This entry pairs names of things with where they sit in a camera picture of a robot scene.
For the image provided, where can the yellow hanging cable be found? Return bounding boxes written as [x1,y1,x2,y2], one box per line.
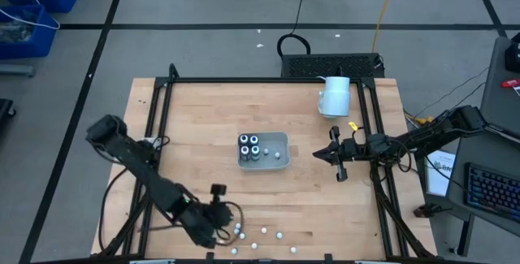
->
[371,0,400,53]

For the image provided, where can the grey metal floor bar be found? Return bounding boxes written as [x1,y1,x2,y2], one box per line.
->
[0,64,36,78]

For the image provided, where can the grey plastic bin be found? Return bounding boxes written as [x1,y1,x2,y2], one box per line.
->
[236,131,291,172]

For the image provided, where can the thin black floor cable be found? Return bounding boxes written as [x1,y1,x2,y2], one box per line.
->
[428,66,491,109]

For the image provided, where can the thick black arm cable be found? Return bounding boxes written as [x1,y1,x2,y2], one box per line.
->
[97,166,125,255]

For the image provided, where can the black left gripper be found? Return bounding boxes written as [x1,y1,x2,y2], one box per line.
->
[198,183,236,236]

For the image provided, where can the white printed paper sheet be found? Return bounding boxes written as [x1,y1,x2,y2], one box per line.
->
[425,149,458,197]

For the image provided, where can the white cable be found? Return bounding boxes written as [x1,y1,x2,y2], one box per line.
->
[0,0,61,30]

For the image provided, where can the black desktop device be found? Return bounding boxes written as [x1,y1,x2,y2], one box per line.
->
[505,32,520,74]

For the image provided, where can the black hanging cable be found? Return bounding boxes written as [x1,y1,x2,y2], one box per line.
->
[276,0,312,57]

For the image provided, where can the white cylindrical spotlight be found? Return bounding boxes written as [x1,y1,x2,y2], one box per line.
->
[316,76,352,119]

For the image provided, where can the grey desk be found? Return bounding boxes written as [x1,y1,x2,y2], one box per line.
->
[445,121,520,236]

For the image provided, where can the small dark floor clamp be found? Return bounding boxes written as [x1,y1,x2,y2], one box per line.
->
[413,202,452,219]

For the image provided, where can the dark grey side table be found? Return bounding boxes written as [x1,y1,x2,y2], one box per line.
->
[478,36,520,139]

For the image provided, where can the backlit black keyboard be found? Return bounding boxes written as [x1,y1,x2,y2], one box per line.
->
[464,162,520,221]

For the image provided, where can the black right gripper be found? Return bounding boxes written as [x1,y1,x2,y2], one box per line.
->
[312,125,366,183]

